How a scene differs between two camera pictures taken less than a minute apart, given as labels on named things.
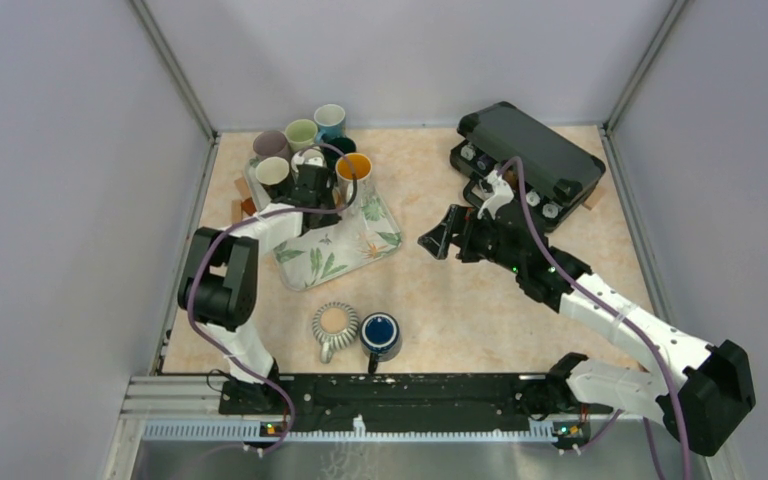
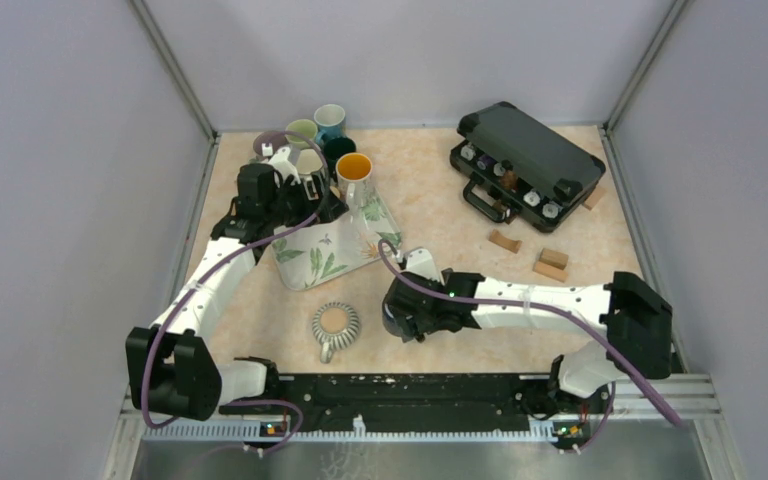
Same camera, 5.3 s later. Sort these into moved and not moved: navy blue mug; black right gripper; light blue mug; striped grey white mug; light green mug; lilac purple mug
Moved: black right gripper; navy blue mug
Not moved: light green mug; striped grey white mug; light blue mug; lilac purple mug
